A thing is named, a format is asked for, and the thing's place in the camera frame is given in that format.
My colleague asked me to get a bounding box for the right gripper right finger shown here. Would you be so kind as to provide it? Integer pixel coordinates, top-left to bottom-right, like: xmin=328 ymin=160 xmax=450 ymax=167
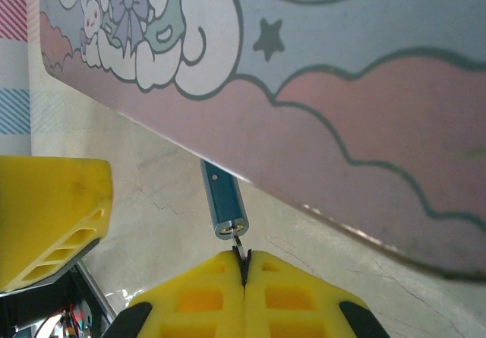
xmin=245 ymin=249 xmax=392 ymax=338

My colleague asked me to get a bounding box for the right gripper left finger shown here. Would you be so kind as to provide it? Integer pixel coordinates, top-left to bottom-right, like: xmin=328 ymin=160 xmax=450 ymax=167
xmin=109 ymin=249 xmax=247 ymax=338

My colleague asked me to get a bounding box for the pastel cartoon tin box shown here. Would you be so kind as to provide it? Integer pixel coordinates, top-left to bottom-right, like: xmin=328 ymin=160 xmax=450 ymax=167
xmin=37 ymin=0 xmax=486 ymax=282

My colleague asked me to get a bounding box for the small blue padlock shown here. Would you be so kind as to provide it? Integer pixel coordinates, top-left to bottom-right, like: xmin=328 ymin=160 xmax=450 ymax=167
xmin=200 ymin=159 xmax=250 ymax=242

